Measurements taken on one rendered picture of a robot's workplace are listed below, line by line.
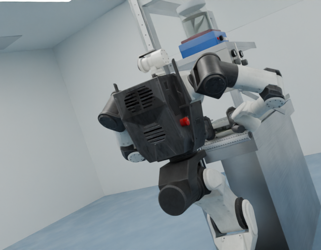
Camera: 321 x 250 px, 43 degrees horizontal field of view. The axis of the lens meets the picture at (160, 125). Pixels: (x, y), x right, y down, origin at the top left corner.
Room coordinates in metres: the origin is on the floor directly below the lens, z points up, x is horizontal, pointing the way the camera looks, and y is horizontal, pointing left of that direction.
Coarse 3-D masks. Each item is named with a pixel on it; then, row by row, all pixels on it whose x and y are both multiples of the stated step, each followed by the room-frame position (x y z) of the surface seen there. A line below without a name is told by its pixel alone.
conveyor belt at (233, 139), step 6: (246, 132) 1.97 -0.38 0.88; (216, 138) 2.10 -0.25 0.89; (222, 138) 2.04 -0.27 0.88; (228, 138) 2.01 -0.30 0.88; (234, 138) 2.00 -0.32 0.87; (240, 138) 1.98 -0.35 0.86; (246, 138) 1.97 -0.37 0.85; (204, 144) 2.08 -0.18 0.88; (210, 144) 2.06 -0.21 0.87; (216, 144) 2.04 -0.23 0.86; (222, 144) 2.03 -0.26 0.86; (228, 144) 2.02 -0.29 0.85; (234, 144) 2.02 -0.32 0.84; (210, 150) 2.07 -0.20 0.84
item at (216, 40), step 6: (222, 36) 2.03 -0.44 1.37; (204, 42) 2.00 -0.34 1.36; (210, 42) 1.99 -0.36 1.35; (216, 42) 1.98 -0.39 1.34; (222, 42) 2.05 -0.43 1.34; (192, 48) 2.04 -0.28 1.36; (198, 48) 2.02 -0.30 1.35; (204, 48) 2.01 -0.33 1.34; (186, 54) 2.05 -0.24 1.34; (192, 54) 2.04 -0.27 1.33
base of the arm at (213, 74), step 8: (200, 56) 1.52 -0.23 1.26; (216, 56) 1.51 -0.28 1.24; (192, 72) 1.54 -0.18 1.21; (216, 72) 1.41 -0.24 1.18; (208, 80) 1.42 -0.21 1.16; (216, 80) 1.42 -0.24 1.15; (224, 80) 1.42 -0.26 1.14; (200, 88) 1.44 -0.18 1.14; (208, 88) 1.44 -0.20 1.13; (216, 88) 1.44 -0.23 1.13; (224, 88) 1.45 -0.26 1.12; (216, 96) 1.47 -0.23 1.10
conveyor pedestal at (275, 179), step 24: (288, 120) 3.04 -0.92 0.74; (264, 144) 2.27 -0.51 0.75; (288, 144) 2.80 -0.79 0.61; (240, 168) 2.14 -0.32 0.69; (264, 168) 2.13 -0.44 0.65; (288, 168) 2.59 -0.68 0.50; (240, 192) 2.16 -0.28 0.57; (264, 192) 2.10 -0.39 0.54; (288, 192) 2.41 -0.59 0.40; (312, 192) 3.01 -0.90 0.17; (264, 216) 2.12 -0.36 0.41; (288, 216) 2.26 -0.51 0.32; (312, 216) 2.77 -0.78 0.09; (264, 240) 2.14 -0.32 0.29; (288, 240) 2.12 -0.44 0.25; (312, 240) 2.57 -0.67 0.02
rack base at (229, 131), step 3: (228, 129) 2.07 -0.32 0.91; (231, 129) 2.04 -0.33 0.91; (219, 132) 2.08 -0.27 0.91; (222, 132) 2.07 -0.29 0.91; (225, 132) 2.06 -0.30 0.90; (228, 132) 2.05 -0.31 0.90; (231, 132) 2.06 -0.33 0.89; (234, 132) 2.04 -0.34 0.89; (216, 135) 2.08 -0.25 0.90; (219, 135) 2.08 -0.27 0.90; (222, 135) 2.08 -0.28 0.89
